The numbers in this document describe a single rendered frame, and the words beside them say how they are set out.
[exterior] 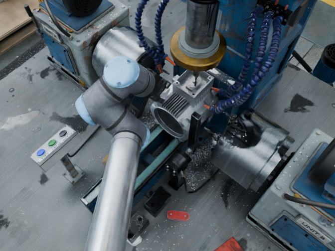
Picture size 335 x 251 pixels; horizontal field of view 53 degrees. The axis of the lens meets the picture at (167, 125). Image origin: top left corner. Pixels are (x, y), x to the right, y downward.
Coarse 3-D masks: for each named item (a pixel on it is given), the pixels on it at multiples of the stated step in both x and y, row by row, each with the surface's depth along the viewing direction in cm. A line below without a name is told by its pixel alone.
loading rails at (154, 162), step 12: (156, 132) 138; (156, 144) 143; (168, 144) 136; (180, 144) 134; (144, 156) 140; (168, 156) 132; (156, 168) 129; (144, 180) 127; (156, 180) 137; (96, 192) 125; (144, 192) 134; (84, 204) 127; (132, 204) 130
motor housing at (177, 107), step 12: (168, 96) 128; (180, 96) 124; (216, 96) 131; (156, 108) 130; (168, 108) 122; (180, 108) 121; (192, 108) 125; (204, 108) 126; (168, 120) 137; (204, 120) 131; (168, 132) 135; (180, 132) 134
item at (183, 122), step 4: (212, 92) 127; (216, 92) 128; (156, 104) 124; (160, 104) 125; (156, 120) 135; (180, 120) 122; (184, 120) 121; (180, 124) 122; (184, 124) 121; (180, 140) 133
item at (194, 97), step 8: (184, 72) 125; (192, 72) 127; (200, 72) 127; (176, 80) 123; (192, 80) 124; (200, 80) 127; (208, 80) 124; (176, 88) 123; (184, 88) 125; (192, 88) 123; (200, 88) 125; (208, 88) 126; (184, 96) 123; (192, 96) 119; (200, 96) 124; (192, 104) 123
